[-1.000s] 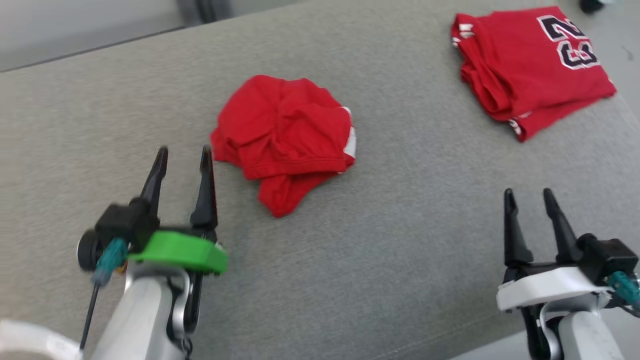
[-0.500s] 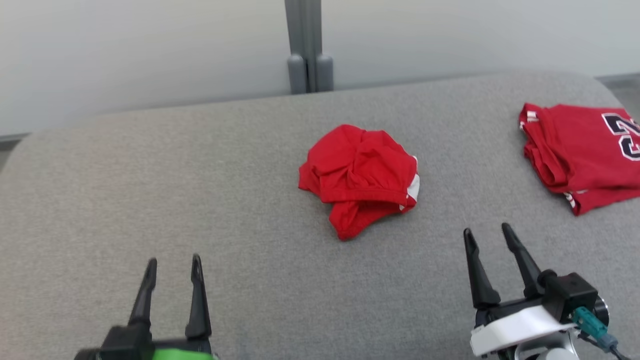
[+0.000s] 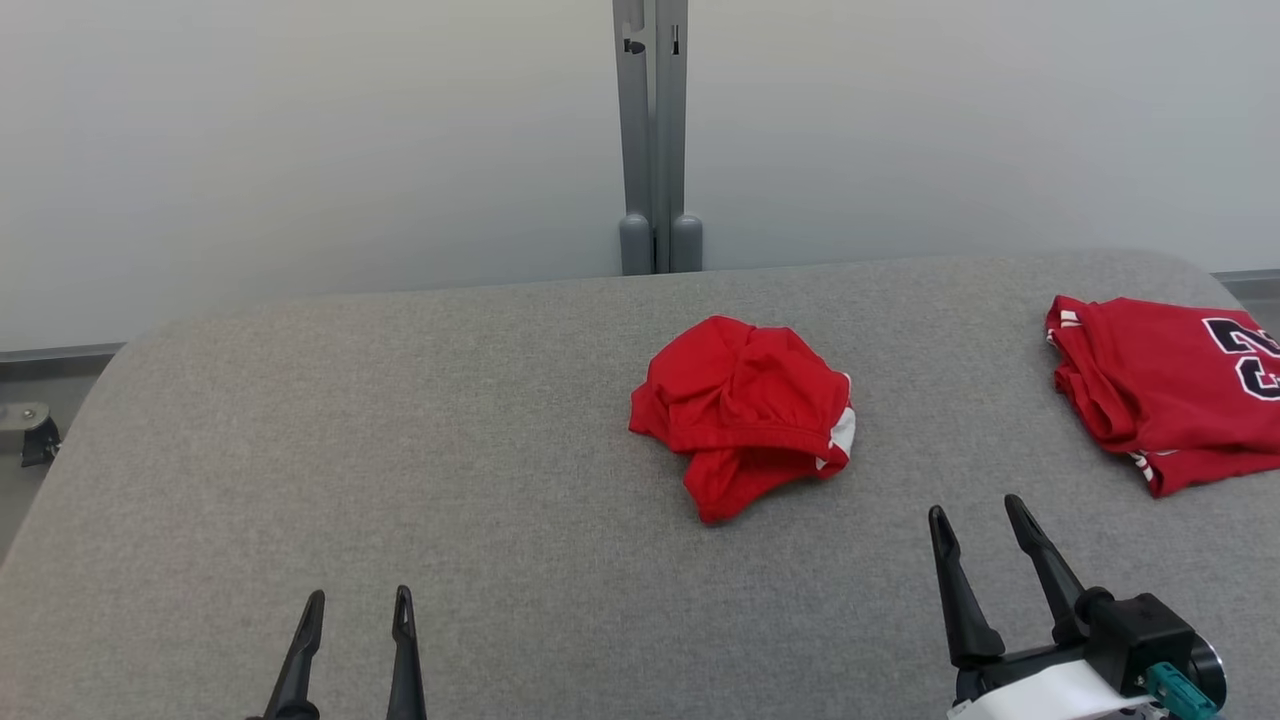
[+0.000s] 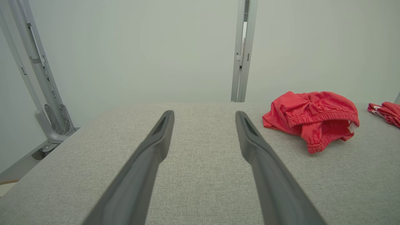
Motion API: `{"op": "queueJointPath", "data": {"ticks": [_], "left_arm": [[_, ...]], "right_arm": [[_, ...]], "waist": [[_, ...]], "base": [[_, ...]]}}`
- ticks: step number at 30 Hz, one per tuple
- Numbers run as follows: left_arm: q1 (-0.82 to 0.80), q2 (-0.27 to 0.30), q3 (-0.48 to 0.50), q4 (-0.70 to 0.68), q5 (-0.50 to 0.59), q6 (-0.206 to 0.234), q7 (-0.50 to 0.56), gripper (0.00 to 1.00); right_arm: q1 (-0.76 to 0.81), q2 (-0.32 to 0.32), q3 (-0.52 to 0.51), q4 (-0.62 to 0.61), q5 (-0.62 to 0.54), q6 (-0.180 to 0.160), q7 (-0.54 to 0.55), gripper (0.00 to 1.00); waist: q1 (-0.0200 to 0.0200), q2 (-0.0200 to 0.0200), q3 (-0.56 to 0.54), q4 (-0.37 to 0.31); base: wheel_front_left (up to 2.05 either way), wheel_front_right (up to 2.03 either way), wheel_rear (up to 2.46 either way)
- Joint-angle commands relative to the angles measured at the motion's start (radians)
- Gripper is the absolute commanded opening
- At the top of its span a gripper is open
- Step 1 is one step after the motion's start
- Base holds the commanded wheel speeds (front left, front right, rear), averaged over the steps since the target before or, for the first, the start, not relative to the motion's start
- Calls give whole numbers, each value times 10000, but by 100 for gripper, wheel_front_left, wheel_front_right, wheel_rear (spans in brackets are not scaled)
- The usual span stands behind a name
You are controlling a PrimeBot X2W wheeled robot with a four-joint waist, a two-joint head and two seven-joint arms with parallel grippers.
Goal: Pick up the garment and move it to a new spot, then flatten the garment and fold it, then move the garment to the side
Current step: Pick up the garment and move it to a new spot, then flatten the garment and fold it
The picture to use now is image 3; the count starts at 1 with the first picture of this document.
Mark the grey double partition post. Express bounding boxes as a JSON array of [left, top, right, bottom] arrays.
[[611, 0, 705, 277]]

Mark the red white-sleeved numbered jersey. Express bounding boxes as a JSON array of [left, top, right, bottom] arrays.
[[1044, 294, 1280, 500]]

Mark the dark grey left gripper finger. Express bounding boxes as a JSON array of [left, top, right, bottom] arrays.
[[386, 585, 429, 720], [262, 589, 327, 720]]

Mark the grey caster wheel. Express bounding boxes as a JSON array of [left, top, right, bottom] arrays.
[[0, 401, 64, 470]]

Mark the black cable with teal connector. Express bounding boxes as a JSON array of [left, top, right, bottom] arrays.
[[1144, 661, 1224, 720]]

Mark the small red garment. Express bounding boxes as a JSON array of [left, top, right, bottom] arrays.
[[627, 314, 858, 527]]

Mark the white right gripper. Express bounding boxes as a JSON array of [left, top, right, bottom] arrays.
[[927, 494, 1142, 720]]

